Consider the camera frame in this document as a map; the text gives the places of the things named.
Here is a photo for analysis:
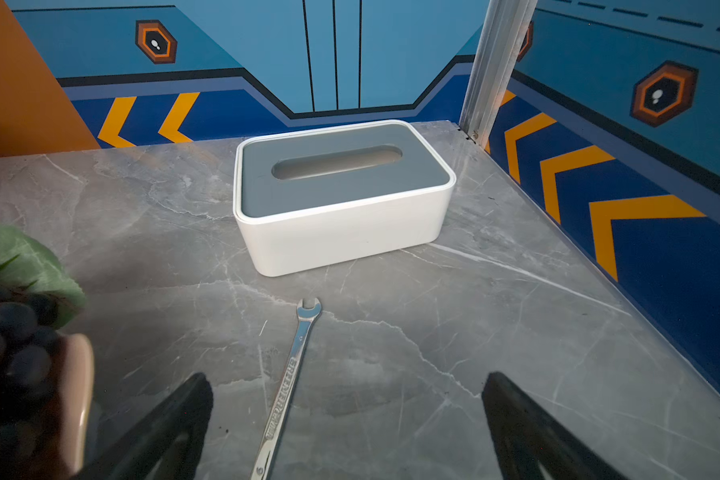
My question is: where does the silver combination wrench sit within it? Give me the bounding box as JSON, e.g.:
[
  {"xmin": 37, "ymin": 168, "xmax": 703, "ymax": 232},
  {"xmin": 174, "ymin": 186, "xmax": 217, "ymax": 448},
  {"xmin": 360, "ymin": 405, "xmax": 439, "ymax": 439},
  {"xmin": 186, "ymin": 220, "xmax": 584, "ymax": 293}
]
[{"xmin": 250, "ymin": 298, "xmax": 322, "ymax": 479}]

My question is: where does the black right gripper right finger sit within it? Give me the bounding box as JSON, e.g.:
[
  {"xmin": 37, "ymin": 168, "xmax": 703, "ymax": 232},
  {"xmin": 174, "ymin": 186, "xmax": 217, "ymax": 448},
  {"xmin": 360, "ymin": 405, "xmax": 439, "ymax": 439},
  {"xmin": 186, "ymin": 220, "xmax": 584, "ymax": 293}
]
[{"xmin": 481, "ymin": 371, "xmax": 624, "ymax": 479}]

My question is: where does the white grey tissue box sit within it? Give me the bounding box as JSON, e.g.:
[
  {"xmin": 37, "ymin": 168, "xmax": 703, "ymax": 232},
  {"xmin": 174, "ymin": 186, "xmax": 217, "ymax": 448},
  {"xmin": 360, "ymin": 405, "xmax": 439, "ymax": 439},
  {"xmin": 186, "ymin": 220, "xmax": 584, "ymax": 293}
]
[{"xmin": 234, "ymin": 120, "xmax": 457, "ymax": 277}]

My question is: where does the beige fruit plate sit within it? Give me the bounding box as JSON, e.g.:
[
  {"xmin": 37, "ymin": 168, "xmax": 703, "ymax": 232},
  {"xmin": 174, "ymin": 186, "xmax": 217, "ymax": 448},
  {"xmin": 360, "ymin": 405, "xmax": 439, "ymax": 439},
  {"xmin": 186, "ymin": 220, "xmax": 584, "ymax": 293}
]
[{"xmin": 51, "ymin": 333, "xmax": 95, "ymax": 479}]

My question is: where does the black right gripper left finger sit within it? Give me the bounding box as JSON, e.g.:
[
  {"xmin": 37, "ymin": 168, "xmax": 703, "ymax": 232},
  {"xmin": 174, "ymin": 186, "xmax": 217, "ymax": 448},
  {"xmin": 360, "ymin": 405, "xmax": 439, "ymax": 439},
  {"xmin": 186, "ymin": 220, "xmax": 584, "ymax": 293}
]
[{"xmin": 73, "ymin": 373, "xmax": 214, "ymax": 479}]

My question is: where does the dark purple grape bunch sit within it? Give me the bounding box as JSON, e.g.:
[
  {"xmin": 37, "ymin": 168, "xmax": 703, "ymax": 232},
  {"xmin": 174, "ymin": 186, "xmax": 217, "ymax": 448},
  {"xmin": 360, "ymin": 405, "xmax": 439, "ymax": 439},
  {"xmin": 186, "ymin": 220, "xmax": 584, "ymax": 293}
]
[{"xmin": 0, "ymin": 224, "xmax": 85, "ymax": 479}]

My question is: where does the aluminium corner post right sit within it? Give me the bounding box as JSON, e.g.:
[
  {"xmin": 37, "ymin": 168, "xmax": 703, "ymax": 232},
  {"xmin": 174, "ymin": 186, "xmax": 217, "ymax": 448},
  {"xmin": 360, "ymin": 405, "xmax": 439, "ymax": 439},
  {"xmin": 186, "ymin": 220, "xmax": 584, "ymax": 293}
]
[{"xmin": 458, "ymin": 0, "xmax": 537, "ymax": 148}]

